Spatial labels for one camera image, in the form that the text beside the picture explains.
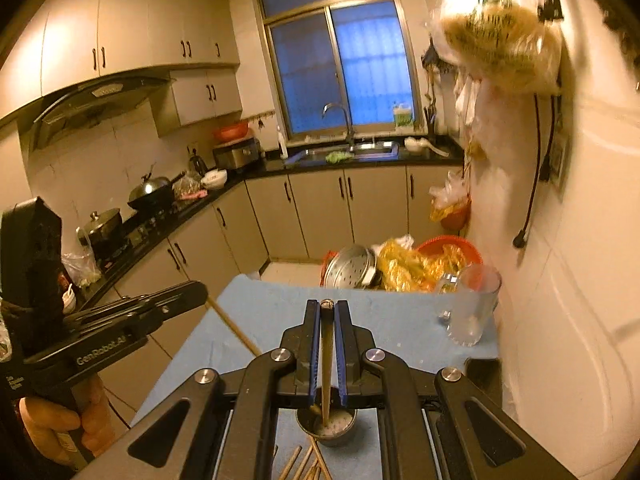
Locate window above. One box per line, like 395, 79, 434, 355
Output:
255, 0, 424, 137

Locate black cable with plug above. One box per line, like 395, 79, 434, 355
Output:
512, 92, 559, 249

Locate gas stove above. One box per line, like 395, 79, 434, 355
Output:
95, 200, 182, 272

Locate hanging kitchen utensils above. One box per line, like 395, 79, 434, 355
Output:
421, 35, 454, 74

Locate crumpled clear plastic bag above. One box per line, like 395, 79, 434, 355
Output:
62, 250, 104, 289

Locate metal faucet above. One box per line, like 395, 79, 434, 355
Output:
322, 102, 357, 154

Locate plastic bag of food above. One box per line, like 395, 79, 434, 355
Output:
172, 172, 209, 201

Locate large upper cabinets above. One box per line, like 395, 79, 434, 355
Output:
0, 0, 241, 122

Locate black utensil holder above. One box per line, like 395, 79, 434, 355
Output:
295, 406, 359, 448

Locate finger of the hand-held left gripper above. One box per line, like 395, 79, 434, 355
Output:
62, 299, 168, 335
117, 280, 209, 319

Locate white plastic bags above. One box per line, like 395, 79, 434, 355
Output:
452, 72, 489, 127

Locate person's left hand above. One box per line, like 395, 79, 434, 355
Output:
20, 376, 117, 467

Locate large hanging clear bag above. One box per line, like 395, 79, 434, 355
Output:
430, 0, 564, 96

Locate metal kettle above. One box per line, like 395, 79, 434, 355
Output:
187, 147, 209, 177

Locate red plastic basin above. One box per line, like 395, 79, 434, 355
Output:
415, 236, 484, 272

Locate white bowl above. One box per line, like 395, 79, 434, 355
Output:
201, 169, 229, 191

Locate red plastic bowl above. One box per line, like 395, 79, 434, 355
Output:
212, 121, 250, 144

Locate silver countertop oven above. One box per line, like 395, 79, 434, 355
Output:
212, 137, 264, 174

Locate metal sink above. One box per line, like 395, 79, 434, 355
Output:
285, 141, 401, 166

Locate glass mug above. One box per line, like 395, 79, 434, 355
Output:
435, 264, 502, 347

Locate range hood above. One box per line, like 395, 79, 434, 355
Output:
27, 76, 176, 154

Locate metal steamer pot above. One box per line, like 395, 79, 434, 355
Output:
322, 244, 384, 291

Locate small upper cabinet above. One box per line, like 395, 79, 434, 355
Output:
152, 67, 244, 137

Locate beige lower cabinets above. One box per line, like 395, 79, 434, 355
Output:
95, 162, 464, 411

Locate yellow plastic bags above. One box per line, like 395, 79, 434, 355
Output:
375, 235, 473, 294

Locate small hanging plastic bag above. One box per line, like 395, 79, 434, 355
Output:
429, 170, 473, 234

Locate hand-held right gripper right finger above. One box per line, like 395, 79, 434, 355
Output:
335, 300, 591, 480

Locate black wok with lid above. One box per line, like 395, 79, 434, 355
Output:
127, 162, 186, 211

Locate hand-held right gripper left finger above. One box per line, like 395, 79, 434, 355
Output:
75, 300, 321, 480

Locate black pot with lid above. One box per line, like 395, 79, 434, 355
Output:
77, 207, 126, 261

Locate wall outlet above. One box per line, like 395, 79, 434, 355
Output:
540, 105, 574, 196

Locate white ladle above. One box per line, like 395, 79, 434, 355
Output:
404, 136, 451, 159

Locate blue towel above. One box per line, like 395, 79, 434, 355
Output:
132, 274, 502, 480

